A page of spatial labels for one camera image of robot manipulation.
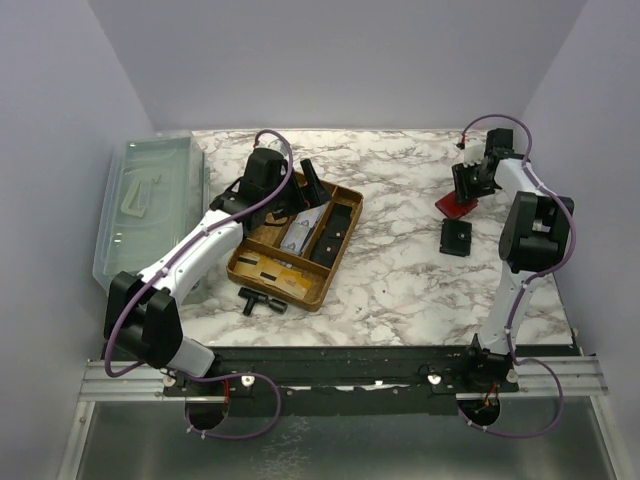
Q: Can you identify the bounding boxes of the red card holder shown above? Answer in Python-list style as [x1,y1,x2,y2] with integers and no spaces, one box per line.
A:
[435,191,478,220]

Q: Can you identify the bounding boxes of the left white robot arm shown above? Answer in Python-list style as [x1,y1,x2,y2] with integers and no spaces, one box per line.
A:
[104,147,331,378]

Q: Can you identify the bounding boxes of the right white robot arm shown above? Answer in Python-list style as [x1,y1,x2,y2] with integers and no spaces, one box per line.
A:
[452,128,574,385]

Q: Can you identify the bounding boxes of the silver cards in tray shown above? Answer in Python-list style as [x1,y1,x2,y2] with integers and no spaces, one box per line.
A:
[279,204,327,255]

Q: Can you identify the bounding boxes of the black card holder in tray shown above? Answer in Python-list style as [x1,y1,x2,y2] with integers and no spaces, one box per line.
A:
[310,203,352,268]

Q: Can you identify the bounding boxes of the gold cards in tray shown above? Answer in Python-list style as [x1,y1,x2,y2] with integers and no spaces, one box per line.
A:
[233,253,311,299]

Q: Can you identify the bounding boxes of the woven wicker organizer tray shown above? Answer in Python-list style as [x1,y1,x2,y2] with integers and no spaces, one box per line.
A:
[227,182,364,312]

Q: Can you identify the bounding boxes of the black T-shaped tool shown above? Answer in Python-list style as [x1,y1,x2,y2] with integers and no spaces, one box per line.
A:
[238,287,288,316]

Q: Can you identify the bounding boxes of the clear plastic storage box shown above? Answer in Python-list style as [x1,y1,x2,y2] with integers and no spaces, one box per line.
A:
[92,130,209,290]

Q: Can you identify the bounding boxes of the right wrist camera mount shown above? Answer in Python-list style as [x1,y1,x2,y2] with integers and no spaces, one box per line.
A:
[456,140,486,168]

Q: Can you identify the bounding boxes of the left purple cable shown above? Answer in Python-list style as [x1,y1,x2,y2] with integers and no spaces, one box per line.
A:
[103,129,296,441]

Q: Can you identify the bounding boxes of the purple cable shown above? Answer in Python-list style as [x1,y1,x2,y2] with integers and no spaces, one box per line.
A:
[457,113,579,439]
[103,129,296,441]

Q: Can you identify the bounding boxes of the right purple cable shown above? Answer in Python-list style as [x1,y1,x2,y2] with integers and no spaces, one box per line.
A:
[457,113,579,439]

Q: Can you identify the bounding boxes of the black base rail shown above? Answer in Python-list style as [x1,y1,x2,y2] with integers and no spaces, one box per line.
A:
[102,343,584,417]

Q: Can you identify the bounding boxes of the aluminium frame rail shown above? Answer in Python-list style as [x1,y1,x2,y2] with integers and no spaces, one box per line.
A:
[78,361,186,402]

